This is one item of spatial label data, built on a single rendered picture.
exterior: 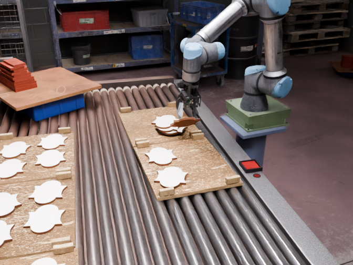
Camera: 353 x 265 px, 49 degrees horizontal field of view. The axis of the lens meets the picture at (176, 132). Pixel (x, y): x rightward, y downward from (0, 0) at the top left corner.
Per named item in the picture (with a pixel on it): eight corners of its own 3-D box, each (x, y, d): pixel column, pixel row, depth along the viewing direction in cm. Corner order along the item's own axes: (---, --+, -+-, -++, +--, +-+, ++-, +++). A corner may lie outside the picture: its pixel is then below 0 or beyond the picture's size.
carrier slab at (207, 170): (205, 139, 186) (205, 136, 185) (242, 185, 151) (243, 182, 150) (134, 150, 177) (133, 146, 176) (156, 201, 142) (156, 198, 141)
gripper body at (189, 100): (184, 110, 166) (185, 85, 159) (178, 100, 173) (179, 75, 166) (200, 108, 168) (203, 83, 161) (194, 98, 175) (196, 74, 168)
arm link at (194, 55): (208, 46, 154) (191, 50, 150) (206, 71, 161) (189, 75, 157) (196, 39, 160) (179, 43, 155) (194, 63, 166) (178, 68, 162)
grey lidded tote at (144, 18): (159, 20, 617) (159, 5, 607) (169, 24, 588) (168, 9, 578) (130, 23, 597) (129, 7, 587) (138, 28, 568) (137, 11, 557)
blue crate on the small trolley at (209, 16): (200, 16, 531) (201, 0, 521) (225, 22, 495) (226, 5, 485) (178, 19, 511) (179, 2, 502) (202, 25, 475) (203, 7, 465)
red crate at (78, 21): (104, 23, 593) (103, 5, 581) (110, 29, 556) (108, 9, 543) (60, 27, 572) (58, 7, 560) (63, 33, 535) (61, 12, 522)
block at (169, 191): (173, 192, 144) (173, 185, 143) (175, 194, 143) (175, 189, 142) (158, 194, 143) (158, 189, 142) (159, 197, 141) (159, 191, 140)
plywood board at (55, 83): (60, 69, 255) (60, 66, 254) (102, 88, 222) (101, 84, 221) (-19, 86, 224) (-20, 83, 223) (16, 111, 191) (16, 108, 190)
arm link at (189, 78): (180, 66, 163) (198, 64, 165) (179, 76, 166) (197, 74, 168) (185, 74, 157) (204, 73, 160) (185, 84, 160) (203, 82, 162)
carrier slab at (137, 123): (178, 107, 222) (178, 104, 221) (204, 139, 187) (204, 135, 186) (118, 114, 213) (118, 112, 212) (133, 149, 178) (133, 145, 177)
